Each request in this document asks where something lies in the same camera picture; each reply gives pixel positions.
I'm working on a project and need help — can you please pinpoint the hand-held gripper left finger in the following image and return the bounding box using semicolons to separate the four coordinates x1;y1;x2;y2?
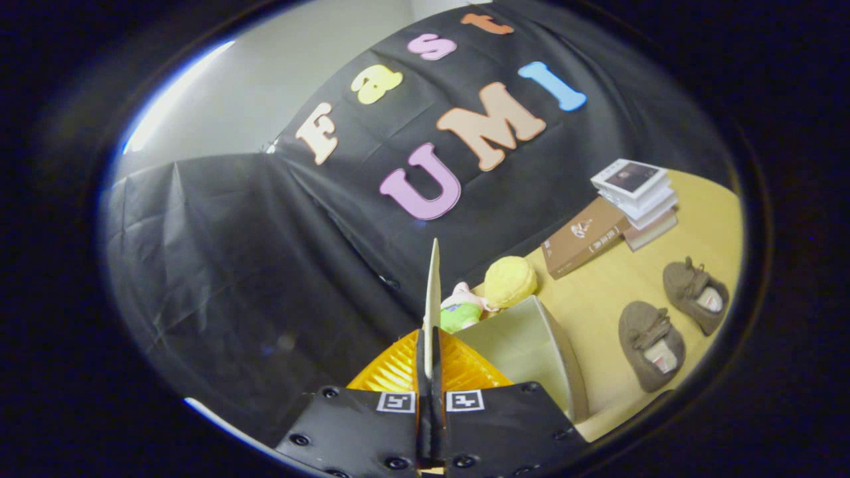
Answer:
276;329;432;477

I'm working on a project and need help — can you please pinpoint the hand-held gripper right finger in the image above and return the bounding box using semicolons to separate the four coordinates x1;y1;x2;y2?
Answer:
430;327;586;477

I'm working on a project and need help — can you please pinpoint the beige fabric storage box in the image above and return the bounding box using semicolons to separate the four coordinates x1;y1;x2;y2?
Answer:
424;239;590;424

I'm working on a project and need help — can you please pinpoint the brown fuzzy shoe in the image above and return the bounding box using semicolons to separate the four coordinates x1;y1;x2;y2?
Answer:
618;301;687;393
663;257;730;337

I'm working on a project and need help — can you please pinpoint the pink and green plush toy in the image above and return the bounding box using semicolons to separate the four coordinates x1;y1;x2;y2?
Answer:
440;282;499;334

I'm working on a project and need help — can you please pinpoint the yellow round plush toy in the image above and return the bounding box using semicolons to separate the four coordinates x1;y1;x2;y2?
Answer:
483;256;539;310

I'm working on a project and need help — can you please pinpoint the pinkish brown book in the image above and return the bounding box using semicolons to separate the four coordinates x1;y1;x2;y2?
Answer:
623;211;679;252

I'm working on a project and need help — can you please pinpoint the plain white book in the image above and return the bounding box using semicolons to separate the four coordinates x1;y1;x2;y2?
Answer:
598;185;678;230

